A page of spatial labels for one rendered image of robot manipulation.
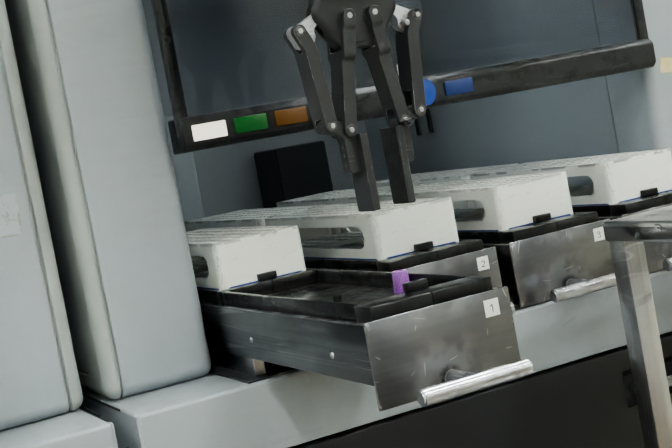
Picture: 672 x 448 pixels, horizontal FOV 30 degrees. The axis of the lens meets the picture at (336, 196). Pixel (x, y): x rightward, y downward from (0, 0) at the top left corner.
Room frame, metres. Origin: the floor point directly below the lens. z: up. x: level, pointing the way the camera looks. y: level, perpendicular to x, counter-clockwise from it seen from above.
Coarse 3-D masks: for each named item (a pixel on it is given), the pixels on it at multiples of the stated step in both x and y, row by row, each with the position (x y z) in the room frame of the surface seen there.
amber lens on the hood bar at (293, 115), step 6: (294, 108) 1.29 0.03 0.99; (300, 108) 1.29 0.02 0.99; (276, 114) 1.28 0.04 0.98; (282, 114) 1.28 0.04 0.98; (288, 114) 1.29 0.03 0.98; (294, 114) 1.29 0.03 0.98; (300, 114) 1.29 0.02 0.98; (306, 114) 1.30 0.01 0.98; (276, 120) 1.28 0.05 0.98; (282, 120) 1.28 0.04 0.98; (288, 120) 1.29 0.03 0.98; (294, 120) 1.29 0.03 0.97; (300, 120) 1.29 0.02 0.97; (306, 120) 1.30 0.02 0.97; (276, 126) 1.28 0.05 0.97
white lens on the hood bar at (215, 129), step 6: (222, 120) 1.26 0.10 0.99; (192, 126) 1.24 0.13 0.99; (198, 126) 1.24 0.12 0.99; (204, 126) 1.25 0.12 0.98; (210, 126) 1.25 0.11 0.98; (216, 126) 1.25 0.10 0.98; (222, 126) 1.26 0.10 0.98; (192, 132) 1.24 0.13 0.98; (198, 132) 1.24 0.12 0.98; (204, 132) 1.25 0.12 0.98; (210, 132) 1.25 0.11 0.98; (216, 132) 1.25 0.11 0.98; (222, 132) 1.26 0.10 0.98; (198, 138) 1.24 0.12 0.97; (204, 138) 1.25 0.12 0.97; (210, 138) 1.25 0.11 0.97
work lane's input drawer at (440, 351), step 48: (240, 288) 1.27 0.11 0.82; (288, 288) 1.30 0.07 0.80; (336, 288) 1.24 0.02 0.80; (384, 288) 1.17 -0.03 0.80; (432, 288) 1.01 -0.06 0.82; (480, 288) 1.01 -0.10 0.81; (240, 336) 1.21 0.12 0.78; (288, 336) 1.10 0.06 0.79; (336, 336) 1.01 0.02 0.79; (384, 336) 0.97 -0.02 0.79; (432, 336) 0.98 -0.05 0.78; (480, 336) 1.00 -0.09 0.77; (384, 384) 0.96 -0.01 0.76; (432, 384) 0.98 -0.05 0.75; (480, 384) 0.95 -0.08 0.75
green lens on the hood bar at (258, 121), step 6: (258, 114) 1.27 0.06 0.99; (264, 114) 1.28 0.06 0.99; (234, 120) 1.26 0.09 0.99; (240, 120) 1.26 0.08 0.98; (246, 120) 1.27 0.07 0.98; (252, 120) 1.27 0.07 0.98; (258, 120) 1.27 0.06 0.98; (264, 120) 1.28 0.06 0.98; (234, 126) 1.26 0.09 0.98; (240, 126) 1.26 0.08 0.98; (246, 126) 1.27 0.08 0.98; (252, 126) 1.27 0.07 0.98; (258, 126) 1.27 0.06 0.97; (264, 126) 1.28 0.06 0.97; (240, 132) 1.26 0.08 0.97
